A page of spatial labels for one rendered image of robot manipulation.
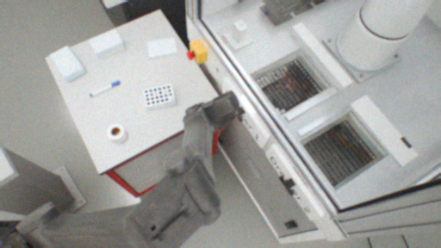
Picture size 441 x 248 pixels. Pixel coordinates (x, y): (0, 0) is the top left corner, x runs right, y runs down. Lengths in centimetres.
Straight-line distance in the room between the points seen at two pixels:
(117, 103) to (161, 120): 21
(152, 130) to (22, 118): 133
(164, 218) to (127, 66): 109
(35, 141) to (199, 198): 195
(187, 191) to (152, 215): 6
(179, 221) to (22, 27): 258
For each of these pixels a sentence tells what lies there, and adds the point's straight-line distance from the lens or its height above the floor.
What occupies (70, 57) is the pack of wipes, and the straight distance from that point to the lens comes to 149.
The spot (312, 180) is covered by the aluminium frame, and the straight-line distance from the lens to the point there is 102.
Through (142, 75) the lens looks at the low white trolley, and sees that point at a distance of 140.
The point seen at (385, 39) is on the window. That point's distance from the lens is 58.
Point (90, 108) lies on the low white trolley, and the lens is 138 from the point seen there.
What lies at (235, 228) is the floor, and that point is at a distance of 194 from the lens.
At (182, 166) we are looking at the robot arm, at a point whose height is 151.
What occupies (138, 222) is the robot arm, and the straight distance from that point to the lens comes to 41.
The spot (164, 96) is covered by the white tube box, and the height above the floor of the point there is 79.
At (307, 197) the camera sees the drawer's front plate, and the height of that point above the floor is 92.
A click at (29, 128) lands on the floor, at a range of 239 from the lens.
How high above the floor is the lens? 192
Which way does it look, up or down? 67 degrees down
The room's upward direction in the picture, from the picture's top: 6 degrees clockwise
